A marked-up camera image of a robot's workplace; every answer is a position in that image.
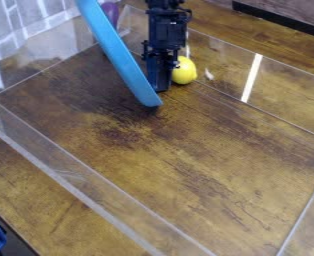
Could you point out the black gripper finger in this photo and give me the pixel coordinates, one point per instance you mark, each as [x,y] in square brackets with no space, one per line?
[152,71]
[166,67]

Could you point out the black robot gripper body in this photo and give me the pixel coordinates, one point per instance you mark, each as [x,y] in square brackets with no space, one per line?
[168,19]

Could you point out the blue round plastic plate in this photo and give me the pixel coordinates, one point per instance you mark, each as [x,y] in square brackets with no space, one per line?
[118,52]

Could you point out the yellow lemon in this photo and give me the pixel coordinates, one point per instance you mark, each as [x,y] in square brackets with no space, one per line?
[184,73]

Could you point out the purple eggplant toy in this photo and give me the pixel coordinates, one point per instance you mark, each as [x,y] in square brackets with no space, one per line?
[111,10]

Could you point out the dark baseboard strip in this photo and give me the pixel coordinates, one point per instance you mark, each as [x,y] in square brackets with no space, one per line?
[273,17]

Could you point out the clear acrylic enclosure wall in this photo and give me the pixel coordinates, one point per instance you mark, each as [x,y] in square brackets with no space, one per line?
[203,177]

